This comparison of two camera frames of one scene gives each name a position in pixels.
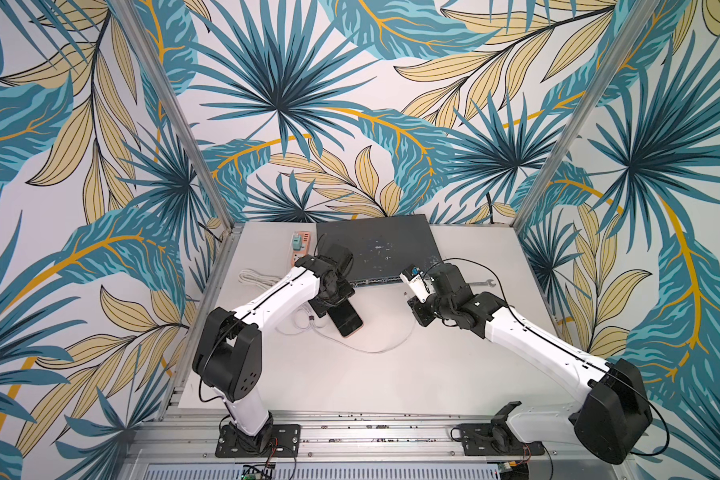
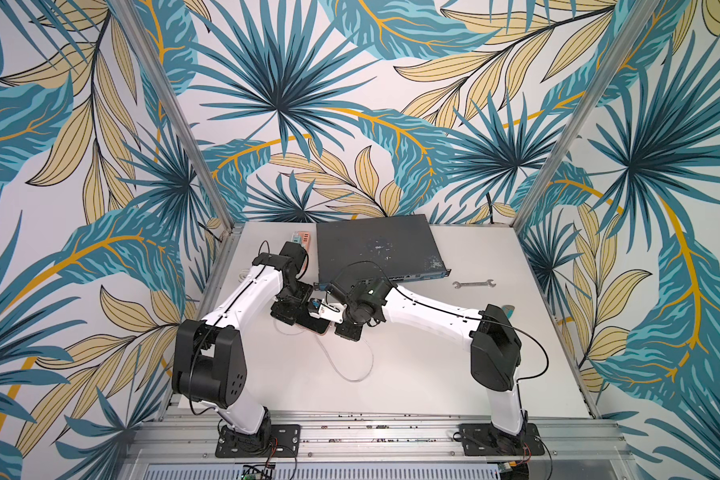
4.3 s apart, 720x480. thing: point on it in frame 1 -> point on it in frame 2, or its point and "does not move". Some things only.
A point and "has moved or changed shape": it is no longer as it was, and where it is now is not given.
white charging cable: (304, 318) -> (354, 379)
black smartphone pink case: (345, 318) has moved or changed shape
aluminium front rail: (327, 440) does not move
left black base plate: (285, 441) does not move
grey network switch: (381, 249) does not move
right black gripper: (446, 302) -> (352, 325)
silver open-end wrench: (487, 283) does not move
